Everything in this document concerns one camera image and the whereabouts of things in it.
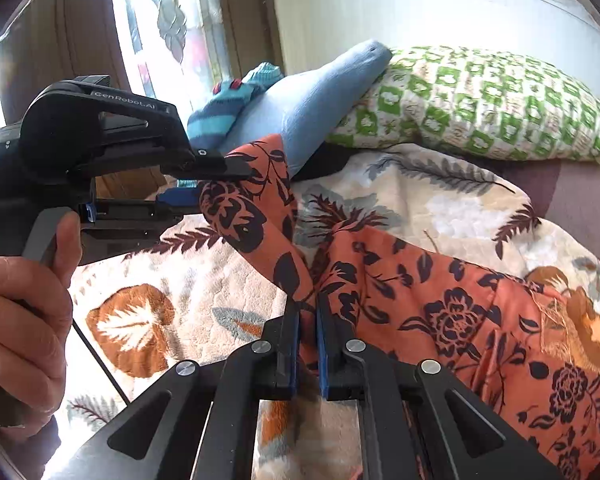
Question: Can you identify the orange floral blouse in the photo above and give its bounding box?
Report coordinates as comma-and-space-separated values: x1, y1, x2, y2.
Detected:
200, 136, 600, 479

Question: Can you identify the person's left hand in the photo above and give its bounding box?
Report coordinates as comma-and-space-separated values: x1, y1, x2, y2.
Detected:
0, 212, 82, 442

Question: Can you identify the teal striped sock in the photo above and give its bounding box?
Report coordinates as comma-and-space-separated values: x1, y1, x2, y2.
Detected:
176, 62, 285, 189

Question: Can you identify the light blue folded garment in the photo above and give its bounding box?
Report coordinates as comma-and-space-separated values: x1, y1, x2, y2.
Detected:
219, 40, 391, 176

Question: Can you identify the cream leaf-pattern fleece blanket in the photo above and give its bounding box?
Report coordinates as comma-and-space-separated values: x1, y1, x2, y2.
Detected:
42, 142, 600, 480

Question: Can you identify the stained glass window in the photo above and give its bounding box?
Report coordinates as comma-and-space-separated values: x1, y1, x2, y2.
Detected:
112, 0, 230, 122

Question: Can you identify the green white patterned pillow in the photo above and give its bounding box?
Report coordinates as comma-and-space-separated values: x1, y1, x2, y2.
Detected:
328, 46, 600, 165

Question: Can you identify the mauve quilted bed sheet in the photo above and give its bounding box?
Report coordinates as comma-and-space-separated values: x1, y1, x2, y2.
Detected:
489, 159, 600, 259

